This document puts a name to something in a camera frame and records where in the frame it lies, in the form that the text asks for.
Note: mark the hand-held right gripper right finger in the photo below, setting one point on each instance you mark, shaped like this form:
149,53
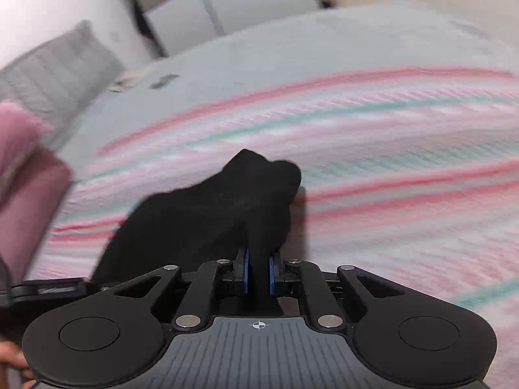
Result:
272,275

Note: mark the black pants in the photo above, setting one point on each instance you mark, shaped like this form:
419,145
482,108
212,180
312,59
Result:
211,219

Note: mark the small black object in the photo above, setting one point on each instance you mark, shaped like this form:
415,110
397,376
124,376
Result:
164,81

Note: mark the striped patterned blanket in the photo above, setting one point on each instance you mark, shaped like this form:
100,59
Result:
405,150

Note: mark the beige cloth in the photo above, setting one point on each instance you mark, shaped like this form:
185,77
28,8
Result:
127,81

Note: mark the person's left hand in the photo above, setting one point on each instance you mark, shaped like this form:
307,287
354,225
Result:
11,354

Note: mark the grey bed sheet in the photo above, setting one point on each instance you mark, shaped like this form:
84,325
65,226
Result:
284,48

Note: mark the white and taupe wardrobe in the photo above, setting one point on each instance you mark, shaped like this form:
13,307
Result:
211,0

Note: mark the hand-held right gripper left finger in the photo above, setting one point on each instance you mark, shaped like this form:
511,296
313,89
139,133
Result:
243,272

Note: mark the pink velvet pillow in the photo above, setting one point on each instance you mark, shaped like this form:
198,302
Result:
16,133
32,210

